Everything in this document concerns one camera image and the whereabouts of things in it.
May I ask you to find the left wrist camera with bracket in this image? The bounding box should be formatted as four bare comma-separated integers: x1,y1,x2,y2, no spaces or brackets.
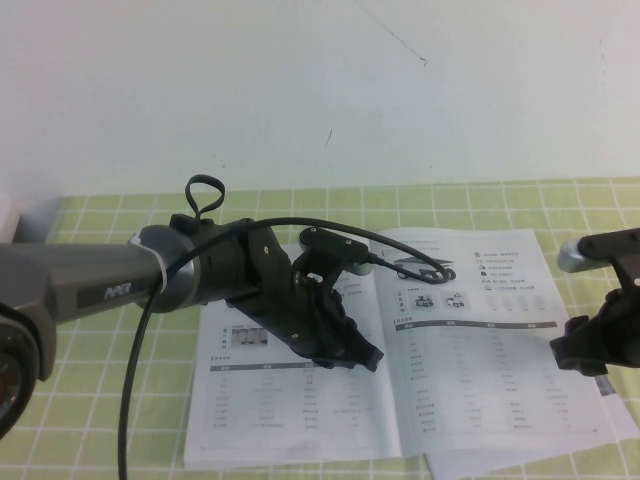
292,227,375,296

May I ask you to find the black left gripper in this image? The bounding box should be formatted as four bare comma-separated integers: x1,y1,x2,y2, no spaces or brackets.
227,272,385,372

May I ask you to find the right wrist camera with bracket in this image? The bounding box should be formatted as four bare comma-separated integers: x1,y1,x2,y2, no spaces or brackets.
557,229,640,289

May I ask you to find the white product booklet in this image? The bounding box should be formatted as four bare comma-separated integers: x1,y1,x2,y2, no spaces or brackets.
183,227,635,460

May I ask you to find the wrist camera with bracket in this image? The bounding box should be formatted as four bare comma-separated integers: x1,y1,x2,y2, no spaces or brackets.
557,229,640,289
292,227,375,296

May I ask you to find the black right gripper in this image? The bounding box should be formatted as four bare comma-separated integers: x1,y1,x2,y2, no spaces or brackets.
549,284,640,376

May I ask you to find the green checked tablecloth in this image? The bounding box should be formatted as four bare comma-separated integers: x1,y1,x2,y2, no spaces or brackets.
0,177,640,480

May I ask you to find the white zip tie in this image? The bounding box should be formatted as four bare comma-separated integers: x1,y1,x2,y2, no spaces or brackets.
130,230,172,295

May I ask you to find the black looped strap with plug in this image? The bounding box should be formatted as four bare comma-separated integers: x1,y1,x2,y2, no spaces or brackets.
169,174,225,236

